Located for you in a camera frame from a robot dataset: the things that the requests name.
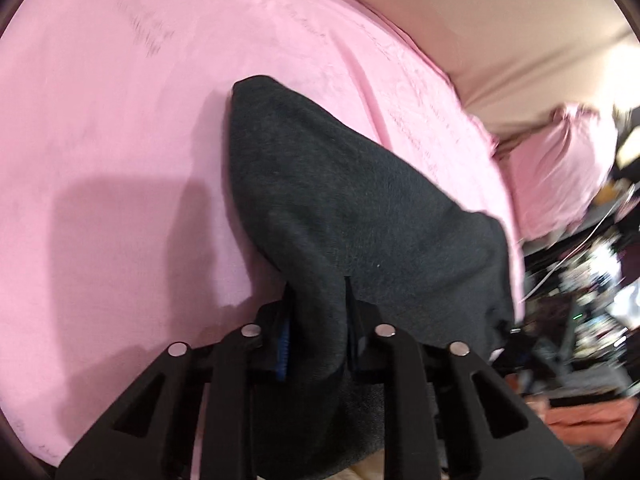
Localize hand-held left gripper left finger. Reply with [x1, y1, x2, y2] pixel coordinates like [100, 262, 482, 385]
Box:
[55, 285, 293, 480]

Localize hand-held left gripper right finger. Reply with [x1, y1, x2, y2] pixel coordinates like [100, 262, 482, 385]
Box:
[345, 277, 586, 480]

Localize dark grey pants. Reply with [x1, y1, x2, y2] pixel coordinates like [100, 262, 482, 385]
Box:
[227, 75, 518, 468]

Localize orange cloth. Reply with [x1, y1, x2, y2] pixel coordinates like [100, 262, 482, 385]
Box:
[520, 400, 636, 453]

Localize folded pink cloth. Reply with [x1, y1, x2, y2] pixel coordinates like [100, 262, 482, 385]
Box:
[505, 102, 621, 241]

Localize pink bed sheet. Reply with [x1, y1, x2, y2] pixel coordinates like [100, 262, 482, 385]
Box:
[0, 0, 526, 471]

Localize white cable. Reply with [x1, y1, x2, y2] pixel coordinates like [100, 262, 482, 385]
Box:
[525, 205, 616, 301]

